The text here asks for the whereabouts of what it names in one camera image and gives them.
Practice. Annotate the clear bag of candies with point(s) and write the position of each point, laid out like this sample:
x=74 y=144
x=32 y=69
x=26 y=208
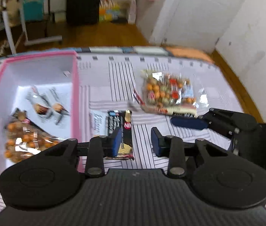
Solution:
x=168 y=89

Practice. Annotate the orange blanket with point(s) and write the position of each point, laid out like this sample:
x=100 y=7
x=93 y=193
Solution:
x=189 y=54

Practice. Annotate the clear bag of orange nuts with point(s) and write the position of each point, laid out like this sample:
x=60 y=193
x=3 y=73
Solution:
x=26 y=141

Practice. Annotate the colourful yellow gift bag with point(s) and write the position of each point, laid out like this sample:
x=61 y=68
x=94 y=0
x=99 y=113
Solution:
x=108 y=10

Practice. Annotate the small silver chocolate snack packet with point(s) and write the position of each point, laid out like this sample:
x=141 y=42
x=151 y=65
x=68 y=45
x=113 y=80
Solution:
x=41 y=106
x=58 y=107

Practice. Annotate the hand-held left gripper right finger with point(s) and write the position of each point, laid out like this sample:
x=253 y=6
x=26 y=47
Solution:
x=157 y=142

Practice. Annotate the white plastic bag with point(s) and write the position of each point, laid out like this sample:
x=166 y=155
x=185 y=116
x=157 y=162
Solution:
x=131 y=11

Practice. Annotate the white packet with black label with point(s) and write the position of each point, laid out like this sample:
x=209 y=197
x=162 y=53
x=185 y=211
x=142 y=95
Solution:
x=170 y=110

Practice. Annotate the pink cardboard box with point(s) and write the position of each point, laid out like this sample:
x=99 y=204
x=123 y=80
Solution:
x=75 y=94

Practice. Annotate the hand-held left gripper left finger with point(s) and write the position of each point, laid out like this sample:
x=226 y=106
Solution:
x=115 y=141

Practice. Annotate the black suitcase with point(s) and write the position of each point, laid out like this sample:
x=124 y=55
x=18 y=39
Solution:
x=83 y=2

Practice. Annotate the dark slippers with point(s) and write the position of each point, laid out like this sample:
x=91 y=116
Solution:
x=119 y=20

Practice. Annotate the teal bag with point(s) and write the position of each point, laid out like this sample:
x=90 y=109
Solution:
x=32 y=9

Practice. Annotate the printed paper sheet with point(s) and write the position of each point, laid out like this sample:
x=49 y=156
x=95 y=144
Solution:
x=35 y=127

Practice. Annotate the white door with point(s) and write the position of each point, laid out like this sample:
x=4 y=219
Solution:
x=194 y=14

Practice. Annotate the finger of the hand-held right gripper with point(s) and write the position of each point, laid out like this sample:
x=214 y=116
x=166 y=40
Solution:
x=189 y=123

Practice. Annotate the wooden side table white frame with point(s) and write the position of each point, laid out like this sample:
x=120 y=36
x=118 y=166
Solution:
x=10 y=30

